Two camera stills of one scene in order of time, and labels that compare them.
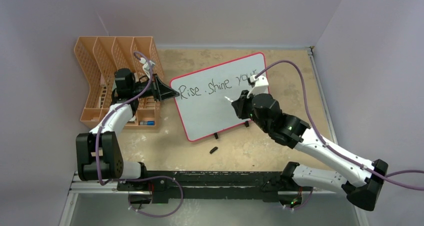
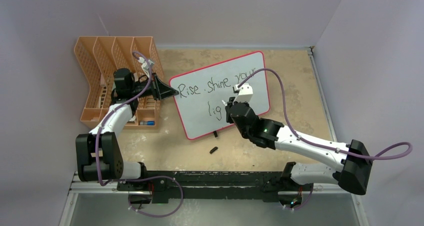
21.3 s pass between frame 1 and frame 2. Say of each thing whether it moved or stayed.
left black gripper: stayed
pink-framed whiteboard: stayed
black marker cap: stayed
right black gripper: moved
